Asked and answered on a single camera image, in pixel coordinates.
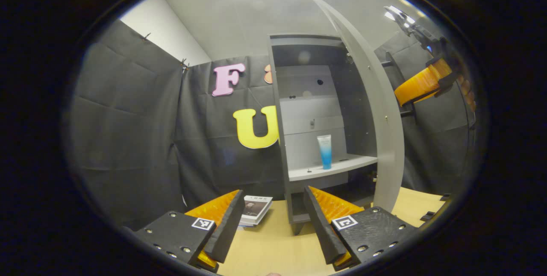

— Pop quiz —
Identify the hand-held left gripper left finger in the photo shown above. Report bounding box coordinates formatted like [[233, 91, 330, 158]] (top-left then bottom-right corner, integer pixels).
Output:
[[128, 189, 245, 273]]

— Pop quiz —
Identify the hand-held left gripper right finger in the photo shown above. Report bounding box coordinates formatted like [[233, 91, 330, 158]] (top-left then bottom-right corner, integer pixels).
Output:
[[303, 185, 421, 271]]

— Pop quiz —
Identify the black cabinet door handle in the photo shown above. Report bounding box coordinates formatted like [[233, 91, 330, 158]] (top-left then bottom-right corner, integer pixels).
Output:
[[380, 51, 418, 119]]

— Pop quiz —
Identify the grey cabinet door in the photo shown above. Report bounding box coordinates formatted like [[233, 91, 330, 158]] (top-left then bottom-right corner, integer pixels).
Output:
[[309, 0, 406, 213]]

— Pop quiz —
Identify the blue and white bottle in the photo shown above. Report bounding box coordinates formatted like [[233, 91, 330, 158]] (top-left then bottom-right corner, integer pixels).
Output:
[[317, 135, 332, 170]]

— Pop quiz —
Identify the grey cabinet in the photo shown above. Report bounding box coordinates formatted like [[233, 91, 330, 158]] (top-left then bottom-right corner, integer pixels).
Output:
[[268, 33, 379, 236]]

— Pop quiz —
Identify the grey cabinet shelf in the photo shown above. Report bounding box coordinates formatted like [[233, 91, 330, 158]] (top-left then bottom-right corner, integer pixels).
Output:
[[288, 153, 379, 182]]

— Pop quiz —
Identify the stack of books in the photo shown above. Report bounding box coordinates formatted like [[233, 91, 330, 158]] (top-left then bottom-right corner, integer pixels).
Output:
[[238, 195, 273, 227]]

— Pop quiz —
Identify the small ceiling light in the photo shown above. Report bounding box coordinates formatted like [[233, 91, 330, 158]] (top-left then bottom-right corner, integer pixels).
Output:
[[384, 6, 416, 24]]

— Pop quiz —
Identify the black backdrop cloth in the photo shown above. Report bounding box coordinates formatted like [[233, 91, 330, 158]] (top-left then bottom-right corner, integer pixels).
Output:
[[68, 19, 477, 229]]

